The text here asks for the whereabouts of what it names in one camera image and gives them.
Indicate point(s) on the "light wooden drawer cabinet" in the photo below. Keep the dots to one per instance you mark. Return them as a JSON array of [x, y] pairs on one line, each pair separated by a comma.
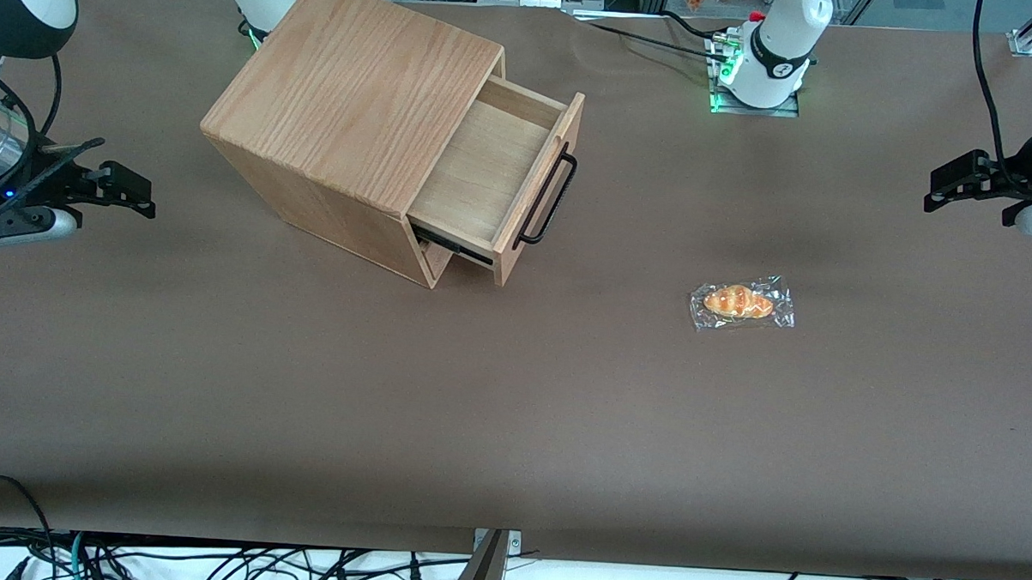
[[351, 104]]

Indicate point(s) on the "plastic-wrapped croissant bread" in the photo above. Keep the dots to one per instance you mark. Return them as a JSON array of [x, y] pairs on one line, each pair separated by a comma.
[[739, 302]]

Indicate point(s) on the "black drawer slide rail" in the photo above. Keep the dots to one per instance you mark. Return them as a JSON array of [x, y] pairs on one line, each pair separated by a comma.
[[449, 243]]

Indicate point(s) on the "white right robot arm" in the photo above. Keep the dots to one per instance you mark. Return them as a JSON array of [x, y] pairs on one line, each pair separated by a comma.
[[28, 7]]

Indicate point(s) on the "silver metal bracket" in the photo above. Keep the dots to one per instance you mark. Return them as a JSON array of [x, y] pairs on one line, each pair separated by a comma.
[[514, 543]]

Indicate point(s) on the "grey metal post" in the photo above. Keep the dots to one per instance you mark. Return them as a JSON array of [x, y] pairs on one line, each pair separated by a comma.
[[480, 576]]

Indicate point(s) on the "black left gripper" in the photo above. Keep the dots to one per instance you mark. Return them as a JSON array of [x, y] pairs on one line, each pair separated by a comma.
[[1012, 180]]

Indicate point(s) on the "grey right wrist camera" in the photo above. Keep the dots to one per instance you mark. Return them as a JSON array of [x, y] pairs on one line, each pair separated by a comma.
[[29, 226]]

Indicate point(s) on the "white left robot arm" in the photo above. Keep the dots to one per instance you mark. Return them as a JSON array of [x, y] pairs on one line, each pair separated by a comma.
[[774, 41]]

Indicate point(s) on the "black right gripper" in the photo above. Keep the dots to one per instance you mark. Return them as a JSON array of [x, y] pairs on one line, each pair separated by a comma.
[[46, 182]]

